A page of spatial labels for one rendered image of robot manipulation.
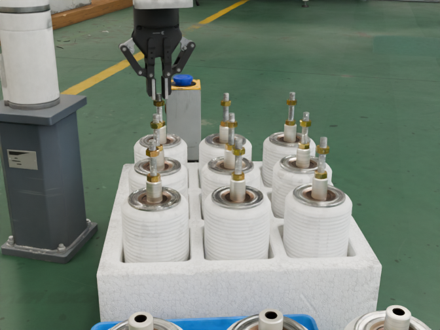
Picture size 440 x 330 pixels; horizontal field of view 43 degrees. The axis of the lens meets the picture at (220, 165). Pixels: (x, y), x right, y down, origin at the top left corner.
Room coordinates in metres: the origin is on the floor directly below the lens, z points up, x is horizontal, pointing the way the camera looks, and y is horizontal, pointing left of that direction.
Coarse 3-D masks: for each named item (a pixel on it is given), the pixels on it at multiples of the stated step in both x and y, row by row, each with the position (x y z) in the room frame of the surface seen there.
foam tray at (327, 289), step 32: (128, 192) 0.89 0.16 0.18; (192, 192) 0.89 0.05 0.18; (192, 224) 0.78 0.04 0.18; (352, 224) 0.78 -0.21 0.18; (192, 256) 0.69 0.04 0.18; (352, 256) 0.71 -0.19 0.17; (128, 288) 0.64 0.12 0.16; (160, 288) 0.64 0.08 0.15; (192, 288) 0.65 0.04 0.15; (224, 288) 0.65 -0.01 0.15; (256, 288) 0.65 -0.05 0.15; (288, 288) 0.66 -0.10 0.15; (320, 288) 0.66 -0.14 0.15; (352, 288) 0.66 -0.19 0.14; (320, 320) 0.66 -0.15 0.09
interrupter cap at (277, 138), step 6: (276, 132) 1.00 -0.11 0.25; (282, 132) 1.01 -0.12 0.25; (270, 138) 0.97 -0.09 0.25; (276, 138) 0.97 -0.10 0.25; (282, 138) 0.98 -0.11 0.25; (300, 138) 0.98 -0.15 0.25; (276, 144) 0.95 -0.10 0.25; (282, 144) 0.94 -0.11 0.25; (288, 144) 0.94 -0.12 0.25; (294, 144) 0.94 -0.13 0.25
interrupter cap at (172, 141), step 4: (144, 136) 0.98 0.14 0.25; (148, 136) 0.98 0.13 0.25; (152, 136) 0.98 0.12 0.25; (168, 136) 0.98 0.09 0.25; (172, 136) 0.98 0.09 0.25; (176, 136) 0.98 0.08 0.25; (140, 140) 0.95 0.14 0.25; (144, 140) 0.96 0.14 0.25; (148, 140) 0.96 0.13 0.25; (168, 140) 0.97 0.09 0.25; (172, 140) 0.96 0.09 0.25; (176, 140) 0.96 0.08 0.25; (180, 140) 0.96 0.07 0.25; (140, 144) 0.94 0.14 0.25; (144, 144) 0.93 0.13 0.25; (148, 144) 0.94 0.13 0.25; (164, 144) 0.94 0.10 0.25; (168, 144) 0.94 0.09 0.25; (172, 144) 0.94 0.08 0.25; (176, 144) 0.94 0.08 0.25; (164, 148) 0.92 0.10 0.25; (168, 148) 0.93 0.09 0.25
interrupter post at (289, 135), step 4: (284, 124) 0.97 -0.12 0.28; (296, 124) 0.97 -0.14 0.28; (284, 128) 0.97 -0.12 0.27; (288, 128) 0.96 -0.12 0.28; (292, 128) 0.96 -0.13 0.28; (296, 128) 0.97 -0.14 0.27; (284, 132) 0.97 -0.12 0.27; (288, 132) 0.96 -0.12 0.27; (292, 132) 0.96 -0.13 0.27; (284, 136) 0.97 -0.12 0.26; (288, 136) 0.96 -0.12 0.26; (292, 136) 0.96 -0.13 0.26; (284, 140) 0.97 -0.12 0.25; (288, 140) 0.96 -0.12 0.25; (292, 140) 0.96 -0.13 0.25
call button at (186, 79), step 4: (176, 76) 1.13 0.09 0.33; (180, 76) 1.13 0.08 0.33; (184, 76) 1.13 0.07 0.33; (188, 76) 1.13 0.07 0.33; (176, 80) 1.12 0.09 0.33; (180, 80) 1.11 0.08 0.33; (184, 80) 1.11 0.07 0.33; (188, 80) 1.11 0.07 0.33; (192, 80) 1.13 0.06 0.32; (180, 84) 1.12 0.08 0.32; (184, 84) 1.12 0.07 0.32; (188, 84) 1.12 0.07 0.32
